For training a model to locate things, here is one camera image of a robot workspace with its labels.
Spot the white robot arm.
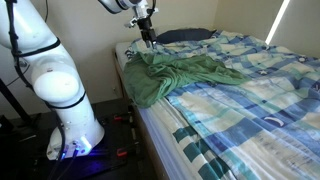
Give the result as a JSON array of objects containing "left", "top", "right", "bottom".
[{"left": 0, "top": 0, "right": 105, "bottom": 160}]

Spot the green jersey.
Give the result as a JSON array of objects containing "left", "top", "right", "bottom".
[{"left": 123, "top": 53, "right": 248, "bottom": 108}]

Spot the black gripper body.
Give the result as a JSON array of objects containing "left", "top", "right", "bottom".
[{"left": 126, "top": 0, "right": 157, "bottom": 41}]

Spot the white mattress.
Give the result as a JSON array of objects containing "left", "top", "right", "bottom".
[{"left": 114, "top": 42, "right": 198, "bottom": 180}]

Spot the red-handled clamp far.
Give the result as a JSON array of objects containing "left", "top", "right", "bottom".
[{"left": 113, "top": 106, "right": 133, "bottom": 121}]

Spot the black tripod stand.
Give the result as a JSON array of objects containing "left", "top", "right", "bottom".
[{"left": 0, "top": 79, "right": 41, "bottom": 128}]

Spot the wooden bed frame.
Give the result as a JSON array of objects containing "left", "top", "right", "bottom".
[{"left": 113, "top": 51, "right": 169, "bottom": 180}]

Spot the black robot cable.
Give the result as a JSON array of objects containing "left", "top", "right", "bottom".
[{"left": 4, "top": 0, "right": 81, "bottom": 180}]

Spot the dark blue pillow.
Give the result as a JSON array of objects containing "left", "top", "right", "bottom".
[{"left": 156, "top": 28, "right": 214, "bottom": 44}]

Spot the blue checked duvet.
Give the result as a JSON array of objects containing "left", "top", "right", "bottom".
[{"left": 128, "top": 30, "right": 320, "bottom": 180}]

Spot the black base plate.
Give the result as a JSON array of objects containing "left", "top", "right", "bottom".
[{"left": 0, "top": 100, "right": 146, "bottom": 180}]

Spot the red-handled clamp near bed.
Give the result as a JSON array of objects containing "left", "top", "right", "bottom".
[{"left": 116, "top": 142, "right": 139, "bottom": 157}]

